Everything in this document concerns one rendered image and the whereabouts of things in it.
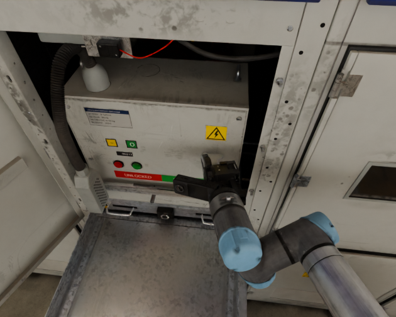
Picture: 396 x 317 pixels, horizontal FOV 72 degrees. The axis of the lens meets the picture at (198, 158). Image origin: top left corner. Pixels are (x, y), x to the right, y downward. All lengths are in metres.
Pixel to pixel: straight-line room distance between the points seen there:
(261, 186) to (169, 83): 0.40
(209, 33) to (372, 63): 0.29
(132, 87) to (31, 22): 0.26
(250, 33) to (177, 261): 0.77
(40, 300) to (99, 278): 1.06
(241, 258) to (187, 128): 0.37
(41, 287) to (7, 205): 1.21
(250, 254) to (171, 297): 0.52
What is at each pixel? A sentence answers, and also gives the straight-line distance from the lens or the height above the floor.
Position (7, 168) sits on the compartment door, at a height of 1.24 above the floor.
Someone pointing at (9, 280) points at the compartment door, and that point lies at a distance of 1.17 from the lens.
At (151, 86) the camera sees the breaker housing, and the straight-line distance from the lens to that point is 0.76.
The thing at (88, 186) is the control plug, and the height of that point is 1.15.
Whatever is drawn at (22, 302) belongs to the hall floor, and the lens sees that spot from 2.14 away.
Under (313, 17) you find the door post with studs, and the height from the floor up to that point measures 1.62.
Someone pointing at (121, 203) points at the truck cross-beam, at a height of 0.92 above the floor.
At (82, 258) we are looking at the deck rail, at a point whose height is 0.85.
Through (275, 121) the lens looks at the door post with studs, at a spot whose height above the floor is 1.39.
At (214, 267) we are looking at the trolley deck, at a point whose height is 0.85.
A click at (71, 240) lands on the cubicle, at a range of 1.42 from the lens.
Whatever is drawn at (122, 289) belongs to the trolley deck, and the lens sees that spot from 1.03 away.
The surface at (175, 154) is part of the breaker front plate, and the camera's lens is 0.81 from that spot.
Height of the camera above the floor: 1.80
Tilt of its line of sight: 48 degrees down
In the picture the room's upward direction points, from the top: straight up
